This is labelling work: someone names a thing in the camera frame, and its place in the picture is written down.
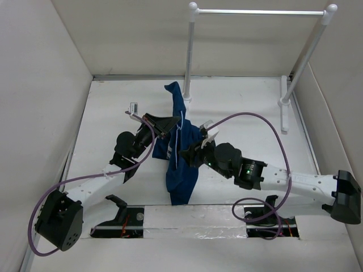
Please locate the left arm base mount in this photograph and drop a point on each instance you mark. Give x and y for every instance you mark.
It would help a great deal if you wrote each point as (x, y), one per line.
(126, 224)

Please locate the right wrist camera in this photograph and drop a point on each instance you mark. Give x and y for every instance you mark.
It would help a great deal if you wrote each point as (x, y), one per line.
(209, 131)

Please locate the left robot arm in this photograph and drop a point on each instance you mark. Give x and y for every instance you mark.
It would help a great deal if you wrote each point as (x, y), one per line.
(58, 214)

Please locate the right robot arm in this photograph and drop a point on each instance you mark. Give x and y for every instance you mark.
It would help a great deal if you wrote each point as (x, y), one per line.
(338, 196)

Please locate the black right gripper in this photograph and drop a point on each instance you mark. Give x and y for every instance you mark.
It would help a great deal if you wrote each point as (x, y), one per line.
(189, 155)

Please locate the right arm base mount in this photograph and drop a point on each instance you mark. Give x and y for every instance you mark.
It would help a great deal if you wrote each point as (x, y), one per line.
(267, 228)

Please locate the white clothes rack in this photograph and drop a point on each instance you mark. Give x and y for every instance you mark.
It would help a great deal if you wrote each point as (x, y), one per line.
(255, 38)

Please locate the light blue wire hanger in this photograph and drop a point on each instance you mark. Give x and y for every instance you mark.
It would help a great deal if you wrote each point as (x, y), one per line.
(177, 137)

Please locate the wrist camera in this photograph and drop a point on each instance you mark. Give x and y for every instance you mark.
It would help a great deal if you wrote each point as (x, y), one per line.
(209, 131)
(132, 111)

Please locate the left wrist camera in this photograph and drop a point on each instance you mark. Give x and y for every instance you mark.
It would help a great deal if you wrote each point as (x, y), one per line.
(132, 111)

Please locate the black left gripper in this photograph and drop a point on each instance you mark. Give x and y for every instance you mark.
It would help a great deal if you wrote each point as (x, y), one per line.
(164, 124)

